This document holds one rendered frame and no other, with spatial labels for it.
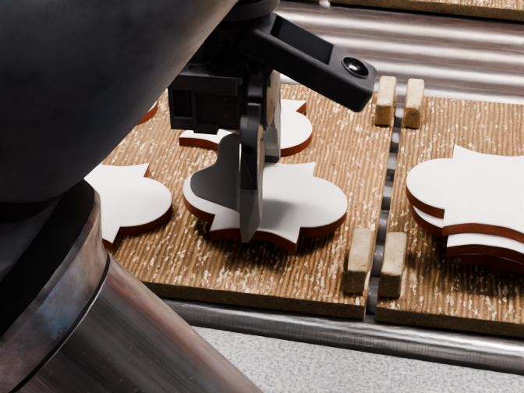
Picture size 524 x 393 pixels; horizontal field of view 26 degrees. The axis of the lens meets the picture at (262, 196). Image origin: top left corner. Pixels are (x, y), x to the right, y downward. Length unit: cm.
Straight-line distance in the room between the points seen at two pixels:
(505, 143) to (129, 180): 37
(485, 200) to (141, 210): 30
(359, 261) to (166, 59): 59
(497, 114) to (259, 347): 41
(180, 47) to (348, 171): 73
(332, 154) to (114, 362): 71
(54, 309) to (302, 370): 51
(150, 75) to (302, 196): 64
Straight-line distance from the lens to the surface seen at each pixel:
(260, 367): 91
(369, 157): 111
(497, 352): 94
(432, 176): 99
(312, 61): 89
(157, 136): 114
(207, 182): 94
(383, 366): 91
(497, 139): 116
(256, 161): 91
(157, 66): 36
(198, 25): 38
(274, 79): 94
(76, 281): 42
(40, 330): 41
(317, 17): 141
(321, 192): 100
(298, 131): 112
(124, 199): 103
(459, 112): 119
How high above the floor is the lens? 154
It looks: 35 degrees down
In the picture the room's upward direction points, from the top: straight up
